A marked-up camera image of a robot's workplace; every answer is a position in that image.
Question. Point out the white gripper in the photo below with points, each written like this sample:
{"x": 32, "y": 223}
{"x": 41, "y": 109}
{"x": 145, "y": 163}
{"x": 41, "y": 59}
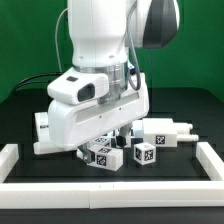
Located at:
{"x": 76, "y": 117}

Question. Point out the white tagged cube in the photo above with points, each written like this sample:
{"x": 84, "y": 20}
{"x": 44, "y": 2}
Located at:
{"x": 101, "y": 141}
{"x": 144, "y": 153}

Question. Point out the white seat block with pegs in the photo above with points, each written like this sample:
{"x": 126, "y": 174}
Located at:
{"x": 164, "y": 132}

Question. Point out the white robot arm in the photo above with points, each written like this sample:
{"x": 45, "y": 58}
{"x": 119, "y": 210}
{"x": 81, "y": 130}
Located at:
{"x": 106, "y": 33}

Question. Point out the white chair seat plate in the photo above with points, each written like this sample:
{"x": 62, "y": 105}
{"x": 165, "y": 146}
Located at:
{"x": 136, "y": 133}

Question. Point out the white chair back frame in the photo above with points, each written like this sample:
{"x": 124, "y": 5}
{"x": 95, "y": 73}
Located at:
{"x": 45, "y": 144}

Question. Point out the white left barrier rail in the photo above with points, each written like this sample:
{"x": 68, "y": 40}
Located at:
{"x": 9, "y": 155}

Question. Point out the white barrier rail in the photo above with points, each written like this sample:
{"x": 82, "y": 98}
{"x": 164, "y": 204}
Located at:
{"x": 9, "y": 155}
{"x": 111, "y": 195}
{"x": 210, "y": 161}

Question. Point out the white right barrier rail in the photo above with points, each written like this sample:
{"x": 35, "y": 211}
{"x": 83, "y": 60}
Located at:
{"x": 210, "y": 161}

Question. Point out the white front barrier rail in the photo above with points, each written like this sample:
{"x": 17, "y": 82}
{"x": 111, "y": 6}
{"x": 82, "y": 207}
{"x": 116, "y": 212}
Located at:
{"x": 111, "y": 195}

